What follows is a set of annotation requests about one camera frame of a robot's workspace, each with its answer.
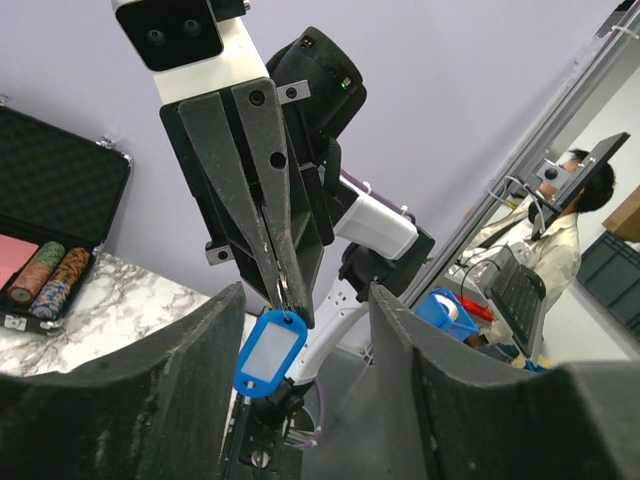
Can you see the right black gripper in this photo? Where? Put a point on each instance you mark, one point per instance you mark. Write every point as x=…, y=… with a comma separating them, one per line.
x=261, y=197

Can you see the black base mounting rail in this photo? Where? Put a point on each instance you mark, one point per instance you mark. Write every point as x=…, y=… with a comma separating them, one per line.
x=252, y=450

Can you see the orange brown chip stack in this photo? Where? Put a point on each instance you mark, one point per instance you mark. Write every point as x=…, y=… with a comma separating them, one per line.
x=34, y=276

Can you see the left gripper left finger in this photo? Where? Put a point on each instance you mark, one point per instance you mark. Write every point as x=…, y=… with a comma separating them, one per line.
x=155, y=409

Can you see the black poker chip case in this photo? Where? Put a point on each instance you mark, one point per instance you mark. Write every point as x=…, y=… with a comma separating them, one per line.
x=55, y=186

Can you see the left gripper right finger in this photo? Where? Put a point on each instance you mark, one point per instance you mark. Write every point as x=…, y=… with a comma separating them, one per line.
x=451, y=412

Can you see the red playing card deck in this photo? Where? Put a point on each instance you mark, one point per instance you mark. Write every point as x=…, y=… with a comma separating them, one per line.
x=15, y=253

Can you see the blue white chip stack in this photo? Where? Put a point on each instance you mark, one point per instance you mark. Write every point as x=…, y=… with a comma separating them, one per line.
x=50, y=300

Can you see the silver keyring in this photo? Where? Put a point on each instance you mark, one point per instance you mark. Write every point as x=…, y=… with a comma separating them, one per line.
x=282, y=291

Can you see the blue plastic bin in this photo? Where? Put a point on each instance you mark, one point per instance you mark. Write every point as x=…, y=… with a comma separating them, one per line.
x=442, y=310

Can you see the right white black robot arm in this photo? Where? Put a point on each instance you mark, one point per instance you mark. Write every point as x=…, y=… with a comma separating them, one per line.
x=374, y=242

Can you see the seated person beige shirt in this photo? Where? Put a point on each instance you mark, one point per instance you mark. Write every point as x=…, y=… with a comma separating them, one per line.
x=556, y=254

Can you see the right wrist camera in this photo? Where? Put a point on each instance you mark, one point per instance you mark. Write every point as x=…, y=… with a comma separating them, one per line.
x=192, y=47

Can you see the black monitor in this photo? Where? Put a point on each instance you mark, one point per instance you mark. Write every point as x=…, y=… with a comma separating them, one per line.
x=568, y=185

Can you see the green poker chip stack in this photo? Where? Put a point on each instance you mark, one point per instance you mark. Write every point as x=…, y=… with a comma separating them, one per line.
x=50, y=254

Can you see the black computer keyboard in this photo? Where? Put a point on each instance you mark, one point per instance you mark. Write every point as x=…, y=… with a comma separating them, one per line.
x=516, y=295

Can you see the blue key tag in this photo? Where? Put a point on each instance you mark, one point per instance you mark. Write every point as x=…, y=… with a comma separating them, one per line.
x=270, y=349

